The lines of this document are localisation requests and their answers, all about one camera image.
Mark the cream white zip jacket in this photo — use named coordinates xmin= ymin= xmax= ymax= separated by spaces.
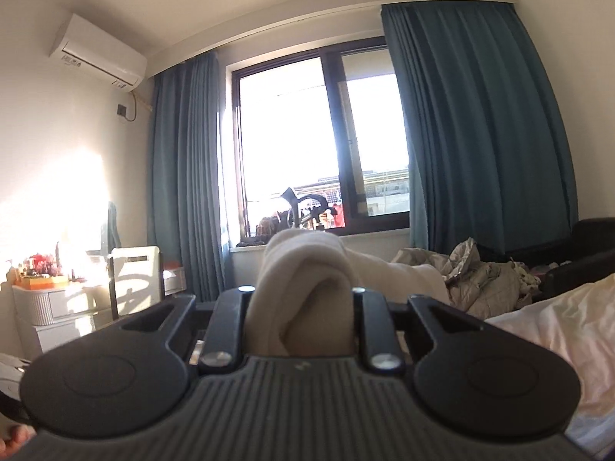
xmin=244 ymin=229 xmax=450 ymax=357

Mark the person's right hand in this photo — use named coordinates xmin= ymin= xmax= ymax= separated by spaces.
xmin=0 ymin=425 xmax=35 ymax=460

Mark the crumpled grey quilted jacket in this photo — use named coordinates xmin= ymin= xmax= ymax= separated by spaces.
xmin=393 ymin=238 xmax=541 ymax=320

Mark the left teal curtain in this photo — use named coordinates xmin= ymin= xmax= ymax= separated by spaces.
xmin=147 ymin=51 xmax=228 ymax=302

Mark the teal curtain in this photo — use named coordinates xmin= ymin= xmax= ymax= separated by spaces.
xmin=147 ymin=51 xmax=228 ymax=302
xmin=381 ymin=1 xmax=578 ymax=253

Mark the garment steamer stand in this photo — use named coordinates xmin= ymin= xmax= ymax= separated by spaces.
xmin=281 ymin=187 xmax=338 ymax=230

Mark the white dresser with drawers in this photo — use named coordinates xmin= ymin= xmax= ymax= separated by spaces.
xmin=13 ymin=283 xmax=113 ymax=360

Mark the orange tray with cosmetics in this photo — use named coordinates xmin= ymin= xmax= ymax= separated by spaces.
xmin=15 ymin=242 xmax=70 ymax=290

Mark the pale pink bed sheet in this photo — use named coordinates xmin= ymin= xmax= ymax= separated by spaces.
xmin=488 ymin=275 xmax=615 ymax=459

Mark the right teal curtain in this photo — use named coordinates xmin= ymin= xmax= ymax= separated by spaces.
xmin=381 ymin=1 xmax=578 ymax=253

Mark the dark sofa headboard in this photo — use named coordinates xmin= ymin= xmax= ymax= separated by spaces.
xmin=538 ymin=217 xmax=615 ymax=298

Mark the dark framed window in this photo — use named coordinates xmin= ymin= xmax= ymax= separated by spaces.
xmin=230 ymin=36 xmax=411 ymax=245

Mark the white chair with black frame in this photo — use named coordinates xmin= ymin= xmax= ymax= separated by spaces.
xmin=108 ymin=245 xmax=186 ymax=320

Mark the white wall air conditioner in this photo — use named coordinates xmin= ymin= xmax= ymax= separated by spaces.
xmin=49 ymin=13 xmax=147 ymax=92

